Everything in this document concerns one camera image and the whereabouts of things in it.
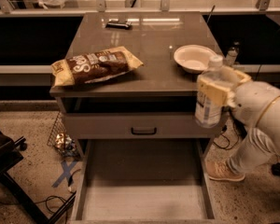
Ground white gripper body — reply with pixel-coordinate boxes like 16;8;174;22
231;81;280;128

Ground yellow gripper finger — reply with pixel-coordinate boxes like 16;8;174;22
223;66;251;86
197;77;236;106

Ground clear plastic water bottle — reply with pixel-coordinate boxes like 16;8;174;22
195;55;223;128

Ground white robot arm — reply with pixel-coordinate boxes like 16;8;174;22
197;66;280;157

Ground small bottle behind cabinet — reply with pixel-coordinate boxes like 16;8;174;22
226;41;240;66

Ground grey drawer cabinet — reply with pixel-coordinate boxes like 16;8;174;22
49;10;243;224

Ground open middle drawer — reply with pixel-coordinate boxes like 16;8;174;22
70;139;216;224

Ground closed top drawer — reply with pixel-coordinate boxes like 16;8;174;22
63;112;228;139

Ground white paper bowl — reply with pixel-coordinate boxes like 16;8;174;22
174;45;216;74

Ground person leg light trousers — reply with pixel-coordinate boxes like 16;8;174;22
226;128;280;174

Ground tan shoe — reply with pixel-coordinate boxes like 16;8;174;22
205;161;245;182

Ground small dark snack bar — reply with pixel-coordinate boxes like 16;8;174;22
105;21;132;30

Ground brown chips bag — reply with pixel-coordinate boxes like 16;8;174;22
51;47;143;87

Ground blue tape cross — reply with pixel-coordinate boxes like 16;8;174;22
52;161;77;188

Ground black chair base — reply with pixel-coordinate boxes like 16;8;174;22
0;114;77;224

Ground black floor cable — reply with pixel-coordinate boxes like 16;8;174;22
213;125;241;150

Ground wire mesh trash basket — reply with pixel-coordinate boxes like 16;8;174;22
47;113;79;159

